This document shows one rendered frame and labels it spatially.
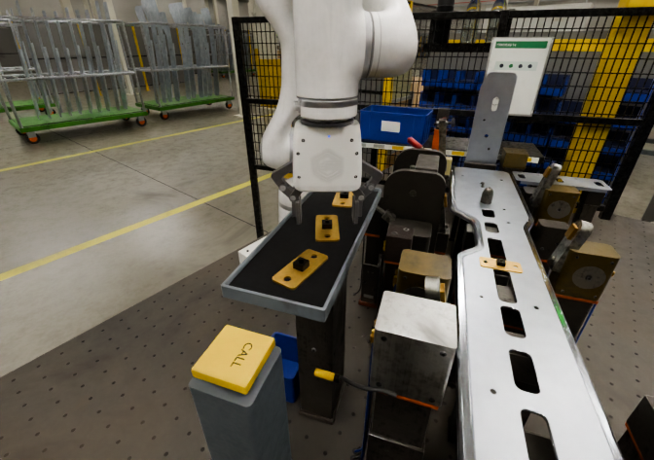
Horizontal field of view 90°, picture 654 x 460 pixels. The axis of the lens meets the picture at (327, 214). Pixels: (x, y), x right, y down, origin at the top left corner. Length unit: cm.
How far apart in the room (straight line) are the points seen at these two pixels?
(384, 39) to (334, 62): 7
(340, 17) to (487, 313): 53
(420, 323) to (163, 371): 71
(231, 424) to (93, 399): 66
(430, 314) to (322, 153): 26
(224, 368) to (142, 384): 65
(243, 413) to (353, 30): 42
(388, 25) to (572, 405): 55
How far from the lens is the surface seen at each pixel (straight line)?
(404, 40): 45
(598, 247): 91
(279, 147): 91
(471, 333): 63
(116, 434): 94
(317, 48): 43
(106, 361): 109
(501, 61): 170
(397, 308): 48
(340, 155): 46
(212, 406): 38
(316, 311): 39
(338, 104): 44
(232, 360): 36
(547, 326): 71
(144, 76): 1319
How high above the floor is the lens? 143
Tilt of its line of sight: 28 degrees down
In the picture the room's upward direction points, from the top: straight up
